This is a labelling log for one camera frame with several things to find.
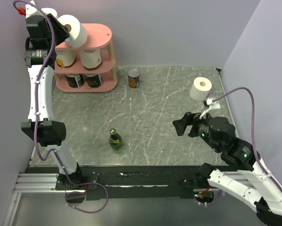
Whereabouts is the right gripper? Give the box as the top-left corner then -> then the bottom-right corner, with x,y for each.
171,108 -> 220,152

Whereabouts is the beige roll yellow label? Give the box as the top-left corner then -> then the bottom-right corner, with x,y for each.
56,50 -> 76,68

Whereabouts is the white paper towel roll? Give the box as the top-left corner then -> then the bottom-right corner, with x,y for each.
58,15 -> 88,48

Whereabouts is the beige paper roll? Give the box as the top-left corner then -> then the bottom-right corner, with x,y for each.
79,49 -> 102,70

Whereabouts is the black label roll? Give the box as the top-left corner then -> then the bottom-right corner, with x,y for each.
84,73 -> 103,88
65,74 -> 84,89

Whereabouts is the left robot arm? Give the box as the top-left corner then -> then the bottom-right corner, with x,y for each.
21,14 -> 83,189

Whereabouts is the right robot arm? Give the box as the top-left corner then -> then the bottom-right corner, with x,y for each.
173,112 -> 282,226

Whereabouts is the pink three-tier shelf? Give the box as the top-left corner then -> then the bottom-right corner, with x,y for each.
55,15 -> 118,92

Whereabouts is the dark tin can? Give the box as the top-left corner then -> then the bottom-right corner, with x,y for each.
128,68 -> 140,89

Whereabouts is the green glass bottle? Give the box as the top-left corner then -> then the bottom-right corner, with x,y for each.
109,128 -> 123,150

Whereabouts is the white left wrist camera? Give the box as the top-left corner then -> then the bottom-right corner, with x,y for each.
25,0 -> 40,19

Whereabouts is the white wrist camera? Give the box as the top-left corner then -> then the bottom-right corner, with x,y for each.
199,98 -> 221,119
25,0 -> 40,19

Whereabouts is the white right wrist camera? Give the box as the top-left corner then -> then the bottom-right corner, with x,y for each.
199,98 -> 221,119

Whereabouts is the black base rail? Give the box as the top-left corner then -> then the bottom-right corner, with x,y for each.
55,166 -> 209,201

